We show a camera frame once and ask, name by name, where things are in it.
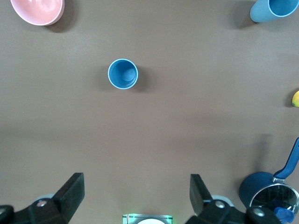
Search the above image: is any blue saucepan with handle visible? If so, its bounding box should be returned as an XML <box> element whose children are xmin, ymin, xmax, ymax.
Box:
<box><xmin>238</xmin><ymin>137</ymin><xmax>299</xmax><ymax>224</ymax></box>

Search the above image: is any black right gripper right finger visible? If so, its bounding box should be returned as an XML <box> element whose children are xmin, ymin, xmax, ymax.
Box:
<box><xmin>184</xmin><ymin>174</ymin><xmax>284</xmax><ymax>224</ymax></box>

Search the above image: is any blue plastic cup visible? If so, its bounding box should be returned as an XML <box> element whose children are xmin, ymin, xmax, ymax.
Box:
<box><xmin>107</xmin><ymin>58</ymin><xmax>139</xmax><ymax>90</ymax></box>
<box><xmin>249</xmin><ymin>0</ymin><xmax>299</xmax><ymax>23</ymax></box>

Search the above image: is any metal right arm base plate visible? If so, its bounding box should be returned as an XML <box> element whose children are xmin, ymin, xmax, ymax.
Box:
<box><xmin>122</xmin><ymin>213</ymin><xmax>173</xmax><ymax>224</ymax></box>

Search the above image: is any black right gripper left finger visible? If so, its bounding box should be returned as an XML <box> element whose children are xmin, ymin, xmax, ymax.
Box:
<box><xmin>0</xmin><ymin>172</ymin><xmax>85</xmax><ymax>224</ymax></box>

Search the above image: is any pink bowl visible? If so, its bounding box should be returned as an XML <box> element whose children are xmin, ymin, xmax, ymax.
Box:
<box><xmin>10</xmin><ymin>0</ymin><xmax>65</xmax><ymax>26</ymax></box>

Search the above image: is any yellow lemon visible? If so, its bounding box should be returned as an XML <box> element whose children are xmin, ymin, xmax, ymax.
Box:
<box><xmin>291</xmin><ymin>90</ymin><xmax>299</xmax><ymax>107</ymax></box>

